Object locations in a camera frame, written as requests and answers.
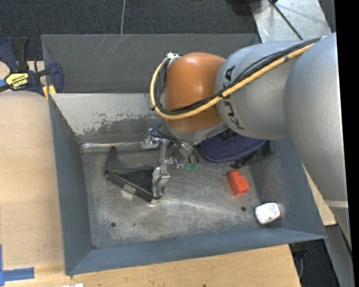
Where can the dark blue cap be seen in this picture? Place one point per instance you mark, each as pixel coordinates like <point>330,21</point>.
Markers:
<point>228,147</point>

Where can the grey metal bin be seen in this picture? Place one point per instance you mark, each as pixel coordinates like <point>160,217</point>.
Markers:
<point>187,213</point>

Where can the small white box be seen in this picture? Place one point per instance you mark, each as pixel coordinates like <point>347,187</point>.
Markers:
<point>267,213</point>

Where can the black wedge-shaped frame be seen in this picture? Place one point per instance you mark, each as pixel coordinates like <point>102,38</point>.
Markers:
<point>133,178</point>

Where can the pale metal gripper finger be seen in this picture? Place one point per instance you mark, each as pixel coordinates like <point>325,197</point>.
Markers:
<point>165,177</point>
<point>156,184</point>

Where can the orange-red plastic block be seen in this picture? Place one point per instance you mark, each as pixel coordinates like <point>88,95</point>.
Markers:
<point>239,183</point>

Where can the pale wood board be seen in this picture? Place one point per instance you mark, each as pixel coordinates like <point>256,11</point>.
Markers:
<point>25,181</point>

